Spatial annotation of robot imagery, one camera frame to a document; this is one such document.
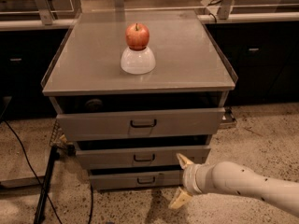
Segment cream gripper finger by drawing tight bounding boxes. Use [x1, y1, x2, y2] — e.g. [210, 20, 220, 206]
[168, 187, 192, 209]
[177, 153, 192, 169]

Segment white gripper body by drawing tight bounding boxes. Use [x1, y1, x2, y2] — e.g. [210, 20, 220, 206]
[182, 164, 202, 194]

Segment grey drawer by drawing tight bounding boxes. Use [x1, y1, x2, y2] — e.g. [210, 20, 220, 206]
[76, 135, 210, 170]
[89, 165, 183, 190]
[50, 91, 227, 141]

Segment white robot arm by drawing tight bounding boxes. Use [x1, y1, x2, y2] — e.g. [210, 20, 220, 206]
[169, 153, 299, 217]

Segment grey top drawer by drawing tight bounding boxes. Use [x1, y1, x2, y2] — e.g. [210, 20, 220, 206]
[50, 91, 227, 141]

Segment grey bottom drawer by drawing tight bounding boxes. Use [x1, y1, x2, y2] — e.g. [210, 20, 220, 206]
[89, 165, 183, 190]

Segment grey drawer cabinet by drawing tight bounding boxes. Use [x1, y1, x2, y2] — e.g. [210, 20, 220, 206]
[43, 10, 236, 190]

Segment white upturned bowl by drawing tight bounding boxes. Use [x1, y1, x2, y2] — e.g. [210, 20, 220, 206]
[121, 47, 156, 75]

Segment black metal stand leg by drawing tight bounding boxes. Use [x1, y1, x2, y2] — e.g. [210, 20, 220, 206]
[34, 147, 59, 224]

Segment dark lab bench cabinets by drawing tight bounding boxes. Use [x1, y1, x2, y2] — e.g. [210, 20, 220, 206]
[0, 21, 299, 119]

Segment red apple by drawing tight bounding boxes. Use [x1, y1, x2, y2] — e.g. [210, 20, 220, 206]
[125, 23, 150, 50]

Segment black cable under cabinet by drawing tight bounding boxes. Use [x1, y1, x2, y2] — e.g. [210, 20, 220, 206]
[87, 184, 94, 224]

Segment wire basket with items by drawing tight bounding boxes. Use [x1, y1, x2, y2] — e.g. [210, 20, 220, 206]
[50, 121, 76, 156]

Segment black floor cable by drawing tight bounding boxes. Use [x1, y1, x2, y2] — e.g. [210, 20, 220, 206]
[1, 119, 64, 224]

